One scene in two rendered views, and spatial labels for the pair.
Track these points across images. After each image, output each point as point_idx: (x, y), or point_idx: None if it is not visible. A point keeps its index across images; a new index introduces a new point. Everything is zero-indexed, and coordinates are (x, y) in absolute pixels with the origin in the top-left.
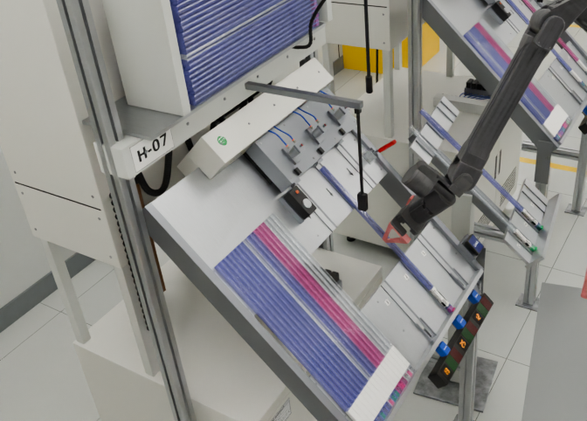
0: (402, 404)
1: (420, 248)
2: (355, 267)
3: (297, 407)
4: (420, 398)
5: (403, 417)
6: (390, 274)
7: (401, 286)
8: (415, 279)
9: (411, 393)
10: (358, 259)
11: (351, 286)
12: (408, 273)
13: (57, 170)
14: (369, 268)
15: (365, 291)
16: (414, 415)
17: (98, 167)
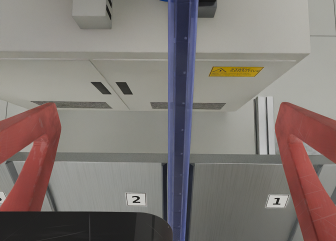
0: (235, 129)
1: (286, 188)
2: (281, 11)
3: (12, 73)
4: (252, 142)
5: (222, 136)
6: (82, 166)
7: (89, 202)
8: (161, 217)
9: (253, 132)
10: (306, 4)
11: (229, 28)
12: (153, 198)
13: None
14: (291, 34)
15: (235, 56)
16: (229, 145)
17: None
